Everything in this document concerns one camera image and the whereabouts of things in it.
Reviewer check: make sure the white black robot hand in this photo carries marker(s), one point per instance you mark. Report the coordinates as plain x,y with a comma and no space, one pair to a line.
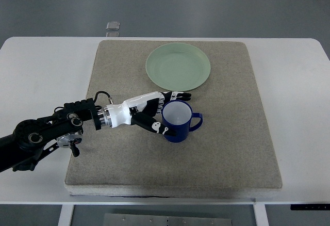
141,111

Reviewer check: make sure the blue mug white inside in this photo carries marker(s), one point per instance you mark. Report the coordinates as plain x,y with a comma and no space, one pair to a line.
178,116

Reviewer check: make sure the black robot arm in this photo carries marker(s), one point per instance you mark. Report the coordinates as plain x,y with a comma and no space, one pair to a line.
34,139

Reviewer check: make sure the light green plate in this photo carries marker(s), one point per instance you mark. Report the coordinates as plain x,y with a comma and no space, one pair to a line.
178,66

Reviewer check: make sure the metal floor socket plate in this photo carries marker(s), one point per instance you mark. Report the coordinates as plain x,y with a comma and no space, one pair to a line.
113,25

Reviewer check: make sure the beige fabric mat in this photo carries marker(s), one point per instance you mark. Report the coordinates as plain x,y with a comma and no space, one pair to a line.
230,156

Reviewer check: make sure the black table control panel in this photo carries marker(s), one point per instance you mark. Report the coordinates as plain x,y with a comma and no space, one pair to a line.
310,207

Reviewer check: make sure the white table leg frame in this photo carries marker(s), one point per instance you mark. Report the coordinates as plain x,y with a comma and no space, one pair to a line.
260,213

